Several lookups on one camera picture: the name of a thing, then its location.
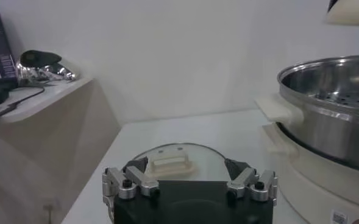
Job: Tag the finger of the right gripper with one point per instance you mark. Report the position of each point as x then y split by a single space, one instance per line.
332 4

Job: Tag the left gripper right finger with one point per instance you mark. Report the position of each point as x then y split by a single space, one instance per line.
243 179

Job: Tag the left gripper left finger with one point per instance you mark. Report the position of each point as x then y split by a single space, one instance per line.
142 182

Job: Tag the white steamed baozi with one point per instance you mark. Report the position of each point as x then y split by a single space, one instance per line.
353 15

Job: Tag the round glass pot lid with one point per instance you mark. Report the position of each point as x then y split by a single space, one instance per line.
206 161

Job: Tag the stainless steel steamer basket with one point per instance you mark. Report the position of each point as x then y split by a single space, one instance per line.
334 134

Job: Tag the cream electric pot base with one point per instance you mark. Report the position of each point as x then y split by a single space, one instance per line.
313 182

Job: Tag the white side table with mouse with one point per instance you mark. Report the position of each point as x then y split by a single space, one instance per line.
45 137

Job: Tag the shiny chrome rounded device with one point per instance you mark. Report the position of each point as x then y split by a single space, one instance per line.
39 71

